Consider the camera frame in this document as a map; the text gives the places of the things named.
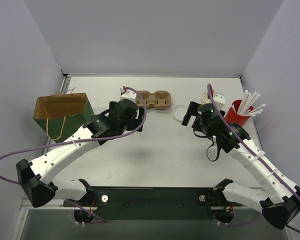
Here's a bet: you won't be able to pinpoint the white paper cups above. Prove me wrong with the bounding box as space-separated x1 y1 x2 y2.
200 91 211 105

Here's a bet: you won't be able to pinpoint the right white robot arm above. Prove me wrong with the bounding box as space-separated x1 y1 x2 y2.
181 101 300 230

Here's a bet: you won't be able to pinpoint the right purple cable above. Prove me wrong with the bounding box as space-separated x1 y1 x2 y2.
206 83 300 236

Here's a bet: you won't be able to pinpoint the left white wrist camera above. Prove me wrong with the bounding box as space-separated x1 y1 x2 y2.
120 86 138 103

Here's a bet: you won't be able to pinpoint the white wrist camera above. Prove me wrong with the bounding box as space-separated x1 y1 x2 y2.
120 86 138 103
213 92 226 110

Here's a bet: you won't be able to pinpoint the clear plastic lid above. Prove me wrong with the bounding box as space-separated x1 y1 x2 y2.
173 105 187 122

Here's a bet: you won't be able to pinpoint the purple cable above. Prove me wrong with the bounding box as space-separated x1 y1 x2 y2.
206 83 300 236
0 86 148 186

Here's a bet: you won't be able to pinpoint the green paper bag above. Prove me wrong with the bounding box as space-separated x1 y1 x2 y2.
33 92 94 143

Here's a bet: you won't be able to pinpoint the red cup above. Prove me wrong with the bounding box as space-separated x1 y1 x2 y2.
224 99 250 127

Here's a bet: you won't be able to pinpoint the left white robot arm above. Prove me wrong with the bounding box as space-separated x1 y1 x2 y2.
16 99 146 208

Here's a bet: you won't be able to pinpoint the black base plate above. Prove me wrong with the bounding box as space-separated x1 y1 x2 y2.
77 186 234 221

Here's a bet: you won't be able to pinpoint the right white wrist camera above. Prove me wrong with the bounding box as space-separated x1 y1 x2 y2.
213 92 226 110

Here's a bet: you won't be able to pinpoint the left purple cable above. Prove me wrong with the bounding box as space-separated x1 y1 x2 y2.
0 86 148 186

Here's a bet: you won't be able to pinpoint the white wrapped straws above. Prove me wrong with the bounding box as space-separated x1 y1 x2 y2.
236 89 266 117

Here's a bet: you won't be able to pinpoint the brown cardboard cup carrier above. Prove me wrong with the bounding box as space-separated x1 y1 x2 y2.
139 90 172 110

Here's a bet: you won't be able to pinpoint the aluminium rail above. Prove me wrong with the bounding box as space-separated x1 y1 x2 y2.
19 197 65 210

